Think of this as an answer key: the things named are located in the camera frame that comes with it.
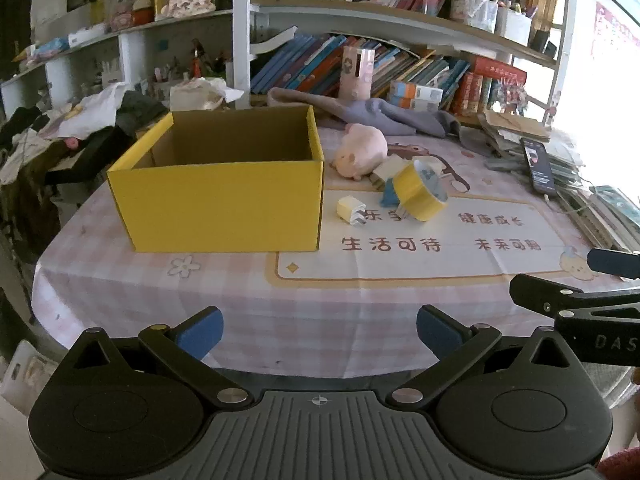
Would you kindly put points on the brown paper envelope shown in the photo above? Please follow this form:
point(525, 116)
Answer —
point(512, 119)

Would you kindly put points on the yellow tape roll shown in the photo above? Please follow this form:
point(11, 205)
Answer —
point(407, 191)

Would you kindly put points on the row of leaning colourful books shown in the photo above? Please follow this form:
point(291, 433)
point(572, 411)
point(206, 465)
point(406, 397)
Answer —
point(300, 65)

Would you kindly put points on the tall pink cardboard box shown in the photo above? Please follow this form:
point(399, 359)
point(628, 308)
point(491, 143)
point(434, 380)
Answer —
point(356, 72)

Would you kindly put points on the yellow cardboard box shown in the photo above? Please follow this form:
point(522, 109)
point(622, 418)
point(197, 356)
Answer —
point(225, 205)

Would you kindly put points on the row of red thick books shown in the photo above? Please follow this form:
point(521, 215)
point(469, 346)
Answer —
point(480, 87)

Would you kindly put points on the pink round object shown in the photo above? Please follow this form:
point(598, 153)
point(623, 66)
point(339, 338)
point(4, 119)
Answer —
point(72, 143)

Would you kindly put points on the white bookshelf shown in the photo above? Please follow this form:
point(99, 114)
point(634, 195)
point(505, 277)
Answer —
point(241, 35)

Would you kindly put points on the pink plush pig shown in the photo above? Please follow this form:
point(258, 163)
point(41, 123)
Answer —
point(362, 147)

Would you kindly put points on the grey purple cloth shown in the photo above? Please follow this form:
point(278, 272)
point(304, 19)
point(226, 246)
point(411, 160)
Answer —
point(400, 117)

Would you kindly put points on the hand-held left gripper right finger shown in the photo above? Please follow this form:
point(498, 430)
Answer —
point(437, 332)

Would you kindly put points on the black garment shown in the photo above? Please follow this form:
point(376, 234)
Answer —
point(95, 155)

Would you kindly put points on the red figurine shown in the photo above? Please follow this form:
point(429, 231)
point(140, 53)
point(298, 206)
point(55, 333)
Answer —
point(198, 60)

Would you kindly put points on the orange blue white carton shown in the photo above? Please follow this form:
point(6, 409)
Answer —
point(417, 90)
point(412, 105)

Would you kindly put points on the black smartphone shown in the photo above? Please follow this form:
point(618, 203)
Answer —
point(539, 165)

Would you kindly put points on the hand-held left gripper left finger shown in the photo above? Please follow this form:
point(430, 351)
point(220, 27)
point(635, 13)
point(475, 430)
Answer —
point(200, 334)

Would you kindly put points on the messy stack of papers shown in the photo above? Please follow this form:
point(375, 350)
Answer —
point(575, 180)

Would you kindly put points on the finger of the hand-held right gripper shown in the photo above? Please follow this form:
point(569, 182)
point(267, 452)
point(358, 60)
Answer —
point(610, 261)
point(540, 295)

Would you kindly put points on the grey garment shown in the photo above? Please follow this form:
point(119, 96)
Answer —
point(142, 107)

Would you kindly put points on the white garment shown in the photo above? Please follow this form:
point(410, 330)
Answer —
point(95, 110)

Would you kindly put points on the pink wall poster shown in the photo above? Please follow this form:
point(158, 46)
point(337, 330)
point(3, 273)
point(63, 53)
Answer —
point(617, 35)

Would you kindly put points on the white pen container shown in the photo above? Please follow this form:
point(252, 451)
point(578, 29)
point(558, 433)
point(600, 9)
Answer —
point(515, 25)

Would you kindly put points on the white charger plug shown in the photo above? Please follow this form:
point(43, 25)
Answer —
point(347, 207)

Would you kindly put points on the pink checked printed tablecloth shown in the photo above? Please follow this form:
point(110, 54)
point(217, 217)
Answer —
point(400, 272)

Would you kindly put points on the small blue box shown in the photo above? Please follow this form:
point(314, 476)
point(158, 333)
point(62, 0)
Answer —
point(387, 199)

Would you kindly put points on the clear pen container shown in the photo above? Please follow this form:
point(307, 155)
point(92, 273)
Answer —
point(475, 12)

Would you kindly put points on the teal covered book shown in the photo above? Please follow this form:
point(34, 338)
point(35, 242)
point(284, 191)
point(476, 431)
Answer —
point(617, 202)

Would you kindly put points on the small black box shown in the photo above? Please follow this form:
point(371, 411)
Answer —
point(542, 42)

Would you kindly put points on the colourful toy figurines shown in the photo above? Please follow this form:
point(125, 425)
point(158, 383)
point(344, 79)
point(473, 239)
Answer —
point(510, 97)

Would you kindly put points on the crumpled white paper bag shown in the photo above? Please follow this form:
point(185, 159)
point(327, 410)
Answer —
point(205, 92)

